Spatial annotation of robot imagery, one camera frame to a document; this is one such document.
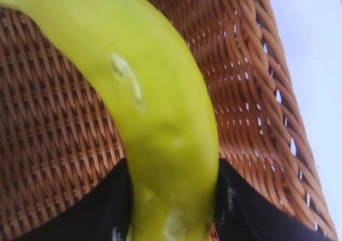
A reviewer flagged yellow banana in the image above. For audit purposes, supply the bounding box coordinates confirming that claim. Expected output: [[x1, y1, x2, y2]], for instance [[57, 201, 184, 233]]
[[0, 0, 220, 241]]

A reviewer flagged brown woven wicker basket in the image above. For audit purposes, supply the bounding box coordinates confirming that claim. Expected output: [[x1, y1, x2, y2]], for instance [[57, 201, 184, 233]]
[[0, 0, 339, 241]]

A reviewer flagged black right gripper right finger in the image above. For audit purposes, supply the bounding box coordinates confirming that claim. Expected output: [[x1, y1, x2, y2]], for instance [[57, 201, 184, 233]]
[[213, 158, 332, 241]]

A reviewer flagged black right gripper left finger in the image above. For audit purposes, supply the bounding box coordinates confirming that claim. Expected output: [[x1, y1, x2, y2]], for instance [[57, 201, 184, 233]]
[[15, 157, 134, 241]]

